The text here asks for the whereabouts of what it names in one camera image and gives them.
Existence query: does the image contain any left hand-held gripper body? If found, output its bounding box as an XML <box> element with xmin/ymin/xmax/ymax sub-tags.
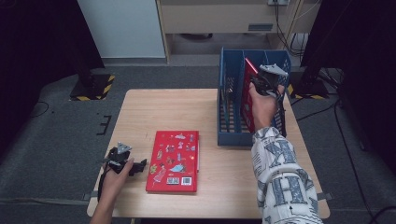
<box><xmin>104</xmin><ymin>142</ymin><xmax>133</xmax><ymax>175</ymax></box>

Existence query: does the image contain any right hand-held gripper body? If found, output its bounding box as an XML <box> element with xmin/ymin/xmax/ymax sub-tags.
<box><xmin>259</xmin><ymin>63</ymin><xmax>290</xmax><ymax>96</ymax></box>

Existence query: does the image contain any red hardcover book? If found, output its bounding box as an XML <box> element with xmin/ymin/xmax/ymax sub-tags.
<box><xmin>145</xmin><ymin>130</ymin><xmax>200</xmax><ymax>194</ymax></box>
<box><xmin>240</xmin><ymin>57</ymin><xmax>261</xmax><ymax>134</ymax></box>

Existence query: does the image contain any blue plastic file rack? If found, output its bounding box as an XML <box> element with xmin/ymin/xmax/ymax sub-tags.
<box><xmin>217</xmin><ymin>46</ymin><xmax>292</xmax><ymax>147</ymax></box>

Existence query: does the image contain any person's left hand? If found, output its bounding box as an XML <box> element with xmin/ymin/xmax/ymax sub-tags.
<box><xmin>99</xmin><ymin>158</ymin><xmax>135</xmax><ymax>203</ymax></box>

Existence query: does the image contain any person's right hand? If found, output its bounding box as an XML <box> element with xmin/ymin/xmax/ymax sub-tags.
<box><xmin>247</xmin><ymin>83</ymin><xmax>286</xmax><ymax>131</ymax></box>

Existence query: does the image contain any yellow-black striped stand base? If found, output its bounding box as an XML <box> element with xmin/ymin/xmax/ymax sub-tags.
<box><xmin>68</xmin><ymin>69</ymin><xmax>116</xmax><ymax>102</ymax></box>
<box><xmin>288</xmin><ymin>73</ymin><xmax>331</xmax><ymax>101</ymax></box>

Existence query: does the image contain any grey-blue desk label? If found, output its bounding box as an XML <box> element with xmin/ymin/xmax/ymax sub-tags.
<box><xmin>247</xmin><ymin>22</ymin><xmax>274</xmax><ymax>32</ymax></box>

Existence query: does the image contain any beige office desk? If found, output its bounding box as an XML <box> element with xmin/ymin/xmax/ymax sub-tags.
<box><xmin>155</xmin><ymin>0</ymin><xmax>321</xmax><ymax>64</ymax></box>

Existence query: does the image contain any black curtain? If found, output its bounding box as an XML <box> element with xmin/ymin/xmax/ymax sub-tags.
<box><xmin>300</xmin><ymin>0</ymin><xmax>396</xmax><ymax>175</ymax></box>

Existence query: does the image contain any white panel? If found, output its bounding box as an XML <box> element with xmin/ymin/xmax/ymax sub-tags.
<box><xmin>76</xmin><ymin>0</ymin><xmax>166</xmax><ymax>59</ymax></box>

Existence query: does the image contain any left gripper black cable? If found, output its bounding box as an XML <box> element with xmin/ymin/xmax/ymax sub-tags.
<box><xmin>96</xmin><ymin>160</ymin><xmax>110</xmax><ymax>202</ymax></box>

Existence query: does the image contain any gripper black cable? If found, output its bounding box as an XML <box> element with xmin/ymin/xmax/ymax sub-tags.
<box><xmin>274</xmin><ymin>88</ymin><xmax>288</xmax><ymax>138</ymax></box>
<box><xmin>96</xmin><ymin>160</ymin><xmax>110</xmax><ymax>202</ymax></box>

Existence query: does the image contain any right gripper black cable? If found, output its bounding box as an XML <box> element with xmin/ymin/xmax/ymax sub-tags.
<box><xmin>274</xmin><ymin>88</ymin><xmax>288</xmax><ymax>138</ymax></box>

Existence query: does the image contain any hanging cable bundle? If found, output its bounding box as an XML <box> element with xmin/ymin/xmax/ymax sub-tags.
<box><xmin>274</xmin><ymin>0</ymin><xmax>309</xmax><ymax>59</ymax></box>

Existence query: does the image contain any short black floor cable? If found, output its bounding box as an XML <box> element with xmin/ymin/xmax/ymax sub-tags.
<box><xmin>290</xmin><ymin>97</ymin><xmax>339</xmax><ymax>122</ymax></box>

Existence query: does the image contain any looped black floor cable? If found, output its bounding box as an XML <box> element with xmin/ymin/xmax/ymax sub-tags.
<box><xmin>30</xmin><ymin>101</ymin><xmax>50</xmax><ymax>119</ymax></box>

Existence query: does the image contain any long black floor cable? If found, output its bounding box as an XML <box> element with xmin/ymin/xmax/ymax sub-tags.
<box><xmin>333</xmin><ymin>92</ymin><xmax>376</xmax><ymax>224</ymax></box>

